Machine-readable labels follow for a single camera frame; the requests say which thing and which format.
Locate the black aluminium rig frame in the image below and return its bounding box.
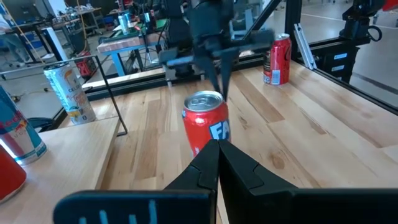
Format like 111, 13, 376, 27
27, 0, 398, 133

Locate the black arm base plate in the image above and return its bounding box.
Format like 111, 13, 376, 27
164, 61, 208, 80

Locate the white panel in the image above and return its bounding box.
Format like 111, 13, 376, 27
42, 27, 68, 62

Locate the red crate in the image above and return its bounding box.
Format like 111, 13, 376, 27
74, 57, 99, 78

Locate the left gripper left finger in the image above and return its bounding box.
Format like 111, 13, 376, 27
52, 139, 220, 224

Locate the person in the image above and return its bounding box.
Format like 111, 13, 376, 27
0, 14, 30, 65

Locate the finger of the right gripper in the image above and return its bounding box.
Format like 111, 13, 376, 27
200, 51, 223, 94
221, 48, 240, 100

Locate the tall white Celsius can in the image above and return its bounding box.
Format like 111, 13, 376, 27
42, 61, 97, 126

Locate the red Fanta soda can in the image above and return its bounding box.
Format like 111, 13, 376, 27
182, 90, 231, 158

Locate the small blue drink can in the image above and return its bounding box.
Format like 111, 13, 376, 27
118, 12, 131, 35

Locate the blue silver energy drink can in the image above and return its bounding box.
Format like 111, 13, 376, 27
0, 85, 49, 166

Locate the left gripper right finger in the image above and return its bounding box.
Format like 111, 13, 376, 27
218, 139, 398, 224

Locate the workbench with blue-grey legs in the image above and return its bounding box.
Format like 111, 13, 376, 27
96, 29, 167, 77

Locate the plain red soda can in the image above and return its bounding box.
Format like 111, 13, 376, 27
262, 33, 292, 86
0, 144, 27, 205

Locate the white mounting plate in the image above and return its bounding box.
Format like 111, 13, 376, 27
293, 23, 318, 71

